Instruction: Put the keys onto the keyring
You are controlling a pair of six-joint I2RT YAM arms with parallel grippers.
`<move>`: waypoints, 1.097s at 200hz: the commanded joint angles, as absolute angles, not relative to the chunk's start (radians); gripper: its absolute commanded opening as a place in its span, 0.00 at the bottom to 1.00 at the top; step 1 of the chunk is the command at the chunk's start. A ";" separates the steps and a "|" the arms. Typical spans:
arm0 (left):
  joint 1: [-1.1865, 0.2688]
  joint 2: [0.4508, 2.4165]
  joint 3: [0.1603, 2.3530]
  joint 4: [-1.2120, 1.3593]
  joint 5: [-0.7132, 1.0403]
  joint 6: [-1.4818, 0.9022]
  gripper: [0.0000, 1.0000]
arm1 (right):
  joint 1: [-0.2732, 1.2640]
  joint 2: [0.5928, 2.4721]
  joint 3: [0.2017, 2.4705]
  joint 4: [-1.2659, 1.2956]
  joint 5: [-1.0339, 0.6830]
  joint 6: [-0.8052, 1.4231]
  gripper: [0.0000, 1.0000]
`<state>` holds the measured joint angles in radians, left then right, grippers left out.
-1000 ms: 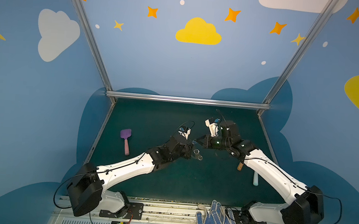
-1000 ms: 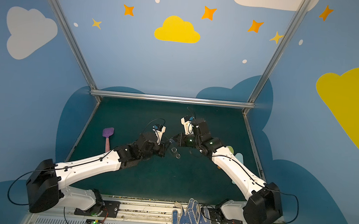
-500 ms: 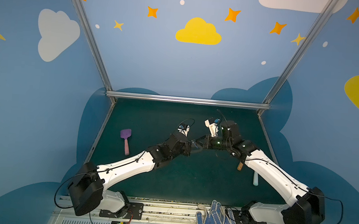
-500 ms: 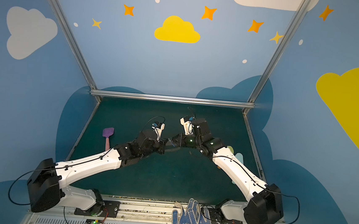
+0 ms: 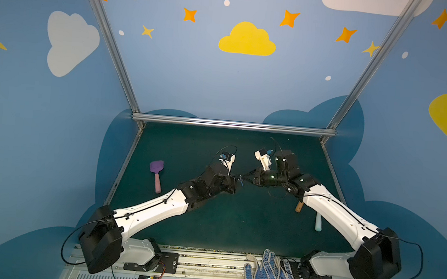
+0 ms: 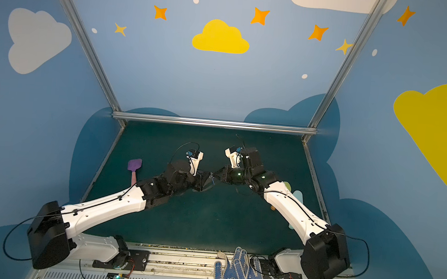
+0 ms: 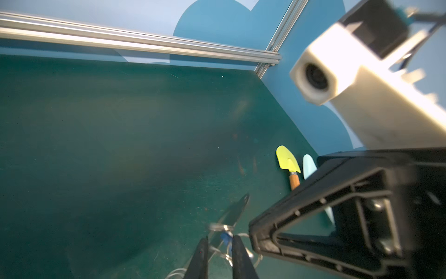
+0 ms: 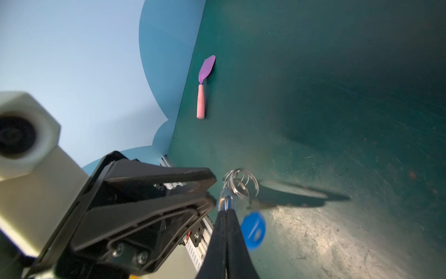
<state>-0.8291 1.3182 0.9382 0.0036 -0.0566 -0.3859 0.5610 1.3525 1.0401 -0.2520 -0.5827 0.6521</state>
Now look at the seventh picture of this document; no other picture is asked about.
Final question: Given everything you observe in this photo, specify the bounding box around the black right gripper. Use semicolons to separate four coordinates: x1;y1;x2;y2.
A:
249;149;446;279

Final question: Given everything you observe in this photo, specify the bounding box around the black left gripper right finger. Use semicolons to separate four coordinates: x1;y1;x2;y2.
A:
232;236;259;279

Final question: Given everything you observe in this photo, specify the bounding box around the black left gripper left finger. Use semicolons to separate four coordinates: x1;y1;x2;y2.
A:
183;237;209;279

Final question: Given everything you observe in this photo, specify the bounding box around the blue capped key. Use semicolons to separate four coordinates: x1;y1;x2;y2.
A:
220;231;233;247

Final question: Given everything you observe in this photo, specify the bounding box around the grey key holder plate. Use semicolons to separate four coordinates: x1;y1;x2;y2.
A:
207;194;250;248

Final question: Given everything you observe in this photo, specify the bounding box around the light blue green toy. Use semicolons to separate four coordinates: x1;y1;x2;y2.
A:
303;154;335;225

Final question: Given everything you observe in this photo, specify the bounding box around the yellow-green toy shovel wooden handle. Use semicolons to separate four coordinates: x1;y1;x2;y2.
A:
276;145;301;190

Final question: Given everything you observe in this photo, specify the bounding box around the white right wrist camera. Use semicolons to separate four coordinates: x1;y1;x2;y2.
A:
290;1;446;149

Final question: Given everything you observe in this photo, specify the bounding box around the aluminium right corner post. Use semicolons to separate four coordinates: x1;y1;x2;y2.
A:
254;0;310;79

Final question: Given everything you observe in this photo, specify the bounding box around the aluminium back frame rail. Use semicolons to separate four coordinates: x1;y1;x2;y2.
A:
1;12;282;65

